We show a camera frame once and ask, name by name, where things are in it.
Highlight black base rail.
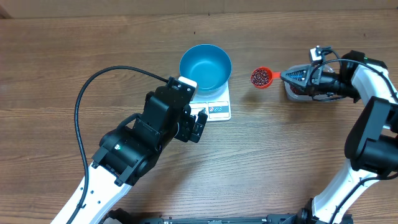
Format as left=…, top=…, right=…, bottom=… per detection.
left=132, top=214, right=297, bottom=224

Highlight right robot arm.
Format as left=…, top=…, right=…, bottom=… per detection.
left=267, top=49, right=397, bottom=223

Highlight red beans in scoop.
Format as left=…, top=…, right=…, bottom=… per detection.
left=251, top=68, right=269, bottom=86

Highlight red adzuki beans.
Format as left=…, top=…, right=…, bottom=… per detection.
left=290, top=85, right=302, bottom=95

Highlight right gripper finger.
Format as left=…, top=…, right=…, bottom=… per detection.
left=289, top=83, right=308, bottom=95
left=280, top=65, right=311, bottom=84

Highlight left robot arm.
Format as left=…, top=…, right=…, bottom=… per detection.
left=53, top=86, right=207, bottom=223

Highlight white digital kitchen scale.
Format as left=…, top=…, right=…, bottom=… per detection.
left=190, top=83, right=231, bottom=122

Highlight blue plastic bowl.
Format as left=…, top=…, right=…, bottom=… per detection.
left=179, top=44, right=233, bottom=95

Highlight clear plastic container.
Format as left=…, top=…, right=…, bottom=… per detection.
left=284, top=64, right=335, bottom=102

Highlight orange measuring scoop blue handle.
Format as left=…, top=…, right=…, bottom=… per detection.
left=254, top=67, right=280, bottom=89

